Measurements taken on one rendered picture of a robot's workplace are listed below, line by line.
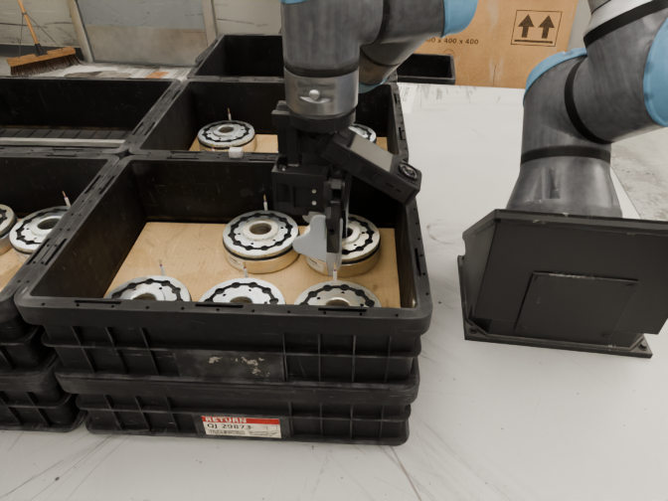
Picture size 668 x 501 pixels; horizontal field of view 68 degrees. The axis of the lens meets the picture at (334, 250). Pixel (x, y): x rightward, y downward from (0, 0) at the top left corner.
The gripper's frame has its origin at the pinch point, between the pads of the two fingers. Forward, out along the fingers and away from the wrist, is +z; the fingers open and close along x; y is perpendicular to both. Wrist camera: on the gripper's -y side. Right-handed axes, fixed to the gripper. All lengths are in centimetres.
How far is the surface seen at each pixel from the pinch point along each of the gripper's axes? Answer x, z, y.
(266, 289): 8.4, -0.7, 7.4
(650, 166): -200, 84, -133
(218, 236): -4.4, 2.1, 18.3
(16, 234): 3.4, -1.0, 43.2
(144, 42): -307, 68, 189
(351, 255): 1.1, -1.1, -1.6
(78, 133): -32, 2, 56
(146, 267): 3.8, 2.1, 25.3
